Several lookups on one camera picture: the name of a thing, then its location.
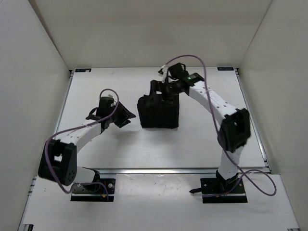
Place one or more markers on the aluminium table rail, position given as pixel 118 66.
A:
pixel 157 171

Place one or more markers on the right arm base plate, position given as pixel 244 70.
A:
pixel 212 193

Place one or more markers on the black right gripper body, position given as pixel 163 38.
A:
pixel 172 90

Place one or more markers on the black pleated skirt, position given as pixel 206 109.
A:
pixel 156 113

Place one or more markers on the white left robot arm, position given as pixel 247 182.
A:
pixel 59 158

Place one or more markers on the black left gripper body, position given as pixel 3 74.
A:
pixel 111 111

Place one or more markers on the right blue table label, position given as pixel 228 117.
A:
pixel 225 68

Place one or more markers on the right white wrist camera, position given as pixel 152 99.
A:
pixel 164 73

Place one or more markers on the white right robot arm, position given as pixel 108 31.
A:
pixel 232 124

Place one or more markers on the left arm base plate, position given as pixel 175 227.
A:
pixel 96 193

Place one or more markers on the left blue table label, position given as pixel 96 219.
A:
pixel 82 70

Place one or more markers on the blue table label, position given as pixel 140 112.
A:
pixel 82 70
pixel 225 68

